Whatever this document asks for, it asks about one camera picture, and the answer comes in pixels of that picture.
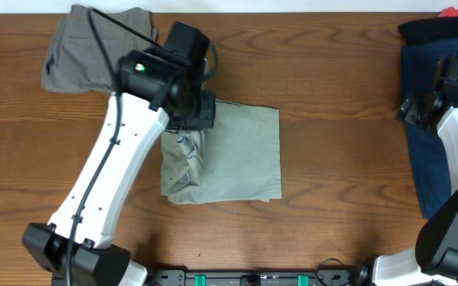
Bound folded grey shorts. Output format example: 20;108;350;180
41;5;150;93

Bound beige khaki shorts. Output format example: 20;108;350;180
161;100;281;204

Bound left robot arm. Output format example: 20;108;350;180
22;49;215;285

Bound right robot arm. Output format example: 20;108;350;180
361;90;458;285

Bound black folded garment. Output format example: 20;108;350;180
398;17;458;45

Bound navy blue garment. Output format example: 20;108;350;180
401;38;458;218

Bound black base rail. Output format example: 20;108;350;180
120;258;371;286

